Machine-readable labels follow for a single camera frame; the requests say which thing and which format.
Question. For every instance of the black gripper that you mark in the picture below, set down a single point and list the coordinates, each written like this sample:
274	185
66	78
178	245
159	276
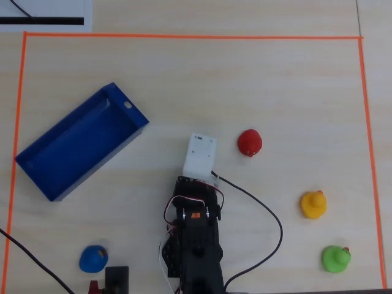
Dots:
187	187

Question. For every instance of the green rubber duck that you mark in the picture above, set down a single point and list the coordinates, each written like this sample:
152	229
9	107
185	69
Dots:
335	260

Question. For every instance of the red rubber duck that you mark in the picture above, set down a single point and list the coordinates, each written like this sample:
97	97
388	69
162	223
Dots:
249	141

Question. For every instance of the yellow rubber duck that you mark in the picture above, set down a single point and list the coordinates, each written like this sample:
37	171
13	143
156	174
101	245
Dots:
313	205

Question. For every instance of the blue rubber duck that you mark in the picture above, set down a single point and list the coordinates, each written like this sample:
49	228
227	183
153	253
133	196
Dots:
92	260

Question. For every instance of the blue plastic box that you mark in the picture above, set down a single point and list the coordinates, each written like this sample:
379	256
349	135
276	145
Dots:
76	147

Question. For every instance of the red clamp knob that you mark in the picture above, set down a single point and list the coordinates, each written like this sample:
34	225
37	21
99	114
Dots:
93	288

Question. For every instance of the long orange tape strip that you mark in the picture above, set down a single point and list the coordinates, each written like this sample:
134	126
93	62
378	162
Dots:
183	36

